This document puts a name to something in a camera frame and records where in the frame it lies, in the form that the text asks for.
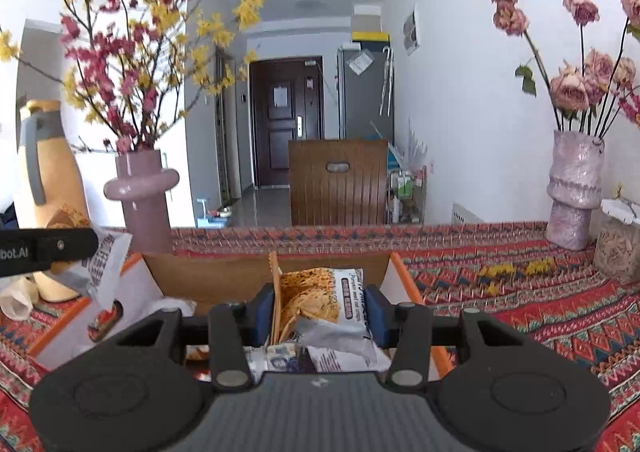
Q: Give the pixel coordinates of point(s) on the textured pink vase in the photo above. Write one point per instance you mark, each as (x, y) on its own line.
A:
(575, 192)

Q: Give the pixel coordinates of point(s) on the white wall panel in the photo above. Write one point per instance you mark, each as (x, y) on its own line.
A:
(411, 29)

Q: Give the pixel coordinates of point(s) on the white radiator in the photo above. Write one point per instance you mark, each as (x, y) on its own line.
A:
(467, 214)

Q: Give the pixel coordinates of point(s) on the dark entrance door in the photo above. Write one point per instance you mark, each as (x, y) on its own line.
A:
(285, 132)

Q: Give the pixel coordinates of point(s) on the grey refrigerator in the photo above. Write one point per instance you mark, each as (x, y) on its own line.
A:
(362, 102)

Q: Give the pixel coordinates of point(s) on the fallen yellow petals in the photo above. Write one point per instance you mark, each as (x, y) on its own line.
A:
(500, 272)

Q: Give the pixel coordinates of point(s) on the dark cloth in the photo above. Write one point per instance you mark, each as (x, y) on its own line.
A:
(7, 217)

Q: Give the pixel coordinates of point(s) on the yellow thermos jug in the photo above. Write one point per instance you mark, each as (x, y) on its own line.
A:
(47, 172)

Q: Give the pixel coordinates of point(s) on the white snack bag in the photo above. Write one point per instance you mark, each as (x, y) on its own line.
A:
(320, 297)
(107, 262)

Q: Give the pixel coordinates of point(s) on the red cardboard box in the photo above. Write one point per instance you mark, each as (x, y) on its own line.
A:
(210, 277)

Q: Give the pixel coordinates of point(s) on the smooth pink vase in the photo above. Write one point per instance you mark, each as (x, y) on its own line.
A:
(145, 202)

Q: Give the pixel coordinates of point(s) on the patterned red tablecloth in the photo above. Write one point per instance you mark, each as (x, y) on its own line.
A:
(525, 322)

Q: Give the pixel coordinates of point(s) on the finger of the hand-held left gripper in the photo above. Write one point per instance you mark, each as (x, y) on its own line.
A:
(65, 244)

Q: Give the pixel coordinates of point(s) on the clear container of petals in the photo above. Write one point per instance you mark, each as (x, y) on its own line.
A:
(617, 247)

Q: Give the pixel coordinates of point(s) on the pink yellow flowering branches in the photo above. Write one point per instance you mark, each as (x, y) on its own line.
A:
(130, 42)

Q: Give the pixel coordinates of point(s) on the dried pink roses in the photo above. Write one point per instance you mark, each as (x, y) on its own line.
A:
(570, 87)

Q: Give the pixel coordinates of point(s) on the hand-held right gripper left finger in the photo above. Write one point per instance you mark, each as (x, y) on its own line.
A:
(260, 317)

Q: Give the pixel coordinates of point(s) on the yellow box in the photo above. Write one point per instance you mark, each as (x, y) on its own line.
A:
(370, 27)

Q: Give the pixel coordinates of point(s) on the wooden chair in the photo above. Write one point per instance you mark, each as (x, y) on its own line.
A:
(325, 197)

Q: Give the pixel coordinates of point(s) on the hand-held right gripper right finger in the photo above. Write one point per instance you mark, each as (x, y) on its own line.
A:
(379, 317)

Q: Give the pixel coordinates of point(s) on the blue floor item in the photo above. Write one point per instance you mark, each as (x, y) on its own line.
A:
(212, 217)

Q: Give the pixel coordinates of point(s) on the storage rack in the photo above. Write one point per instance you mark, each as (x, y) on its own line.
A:
(407, 197)

